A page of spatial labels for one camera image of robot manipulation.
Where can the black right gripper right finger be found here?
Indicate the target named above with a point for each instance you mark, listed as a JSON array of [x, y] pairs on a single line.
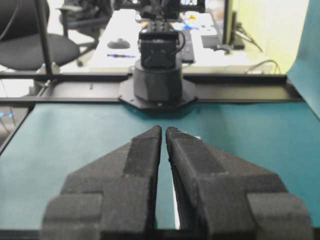
[[225, 197]]

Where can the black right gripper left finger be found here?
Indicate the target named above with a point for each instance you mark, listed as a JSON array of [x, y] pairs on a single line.
[[111, 198]]

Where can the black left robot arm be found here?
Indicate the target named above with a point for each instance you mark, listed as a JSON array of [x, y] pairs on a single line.
[[157, 75]]

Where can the blue pen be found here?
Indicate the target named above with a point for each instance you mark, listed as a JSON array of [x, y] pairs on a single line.
[[114, 55]]

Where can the black keyboard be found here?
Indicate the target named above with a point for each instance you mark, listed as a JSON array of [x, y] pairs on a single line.
[[187, 53]]

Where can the white desk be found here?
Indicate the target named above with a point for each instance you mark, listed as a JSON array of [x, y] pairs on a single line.
[[212, 59]]

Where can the teal backdrop sheet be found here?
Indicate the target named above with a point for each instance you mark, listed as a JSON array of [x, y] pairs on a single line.
[[304, 75]]

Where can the black computer mouse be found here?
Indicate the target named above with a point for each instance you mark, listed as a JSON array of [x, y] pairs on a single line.
[[118, 43]]

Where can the black office chair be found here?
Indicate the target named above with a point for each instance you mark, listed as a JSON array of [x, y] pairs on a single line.
[[87, 17], [20, 48]]

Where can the black aluminium frame rail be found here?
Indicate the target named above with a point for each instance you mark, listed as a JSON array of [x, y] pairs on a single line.
[[101, 88]]

